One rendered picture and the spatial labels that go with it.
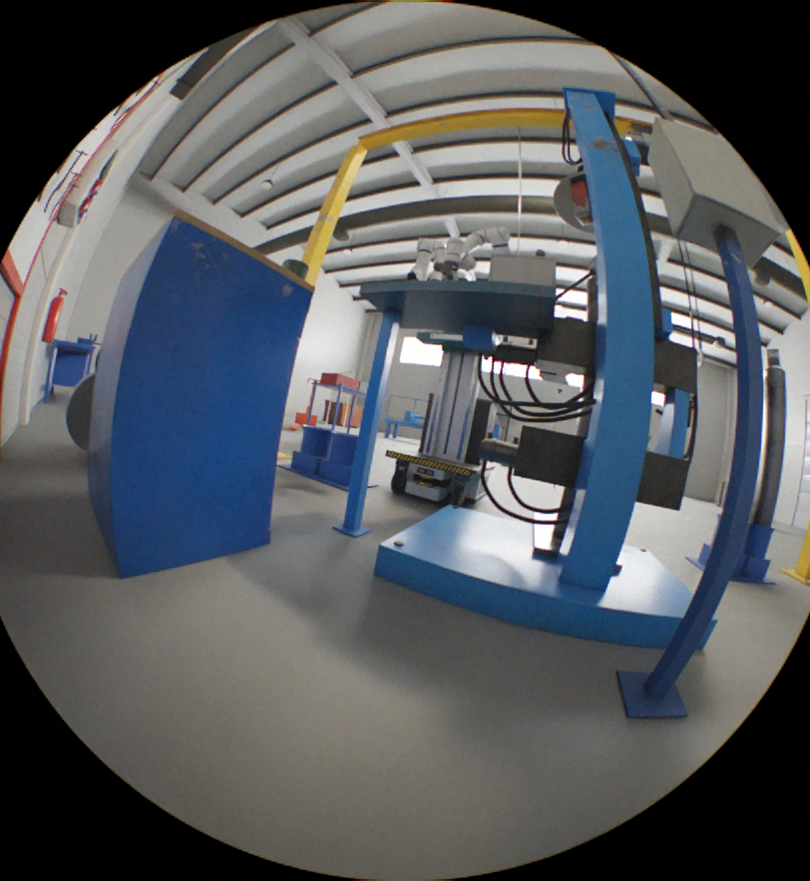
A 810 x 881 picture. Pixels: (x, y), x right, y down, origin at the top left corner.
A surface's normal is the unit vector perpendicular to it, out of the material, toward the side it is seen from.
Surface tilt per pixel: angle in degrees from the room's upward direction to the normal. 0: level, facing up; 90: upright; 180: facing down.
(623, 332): 90
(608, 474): 90
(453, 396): 90
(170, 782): 0
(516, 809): 0
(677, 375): 90
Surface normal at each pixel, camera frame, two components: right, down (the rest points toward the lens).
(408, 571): -0.41, -0.04
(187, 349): 0.89, 0.19
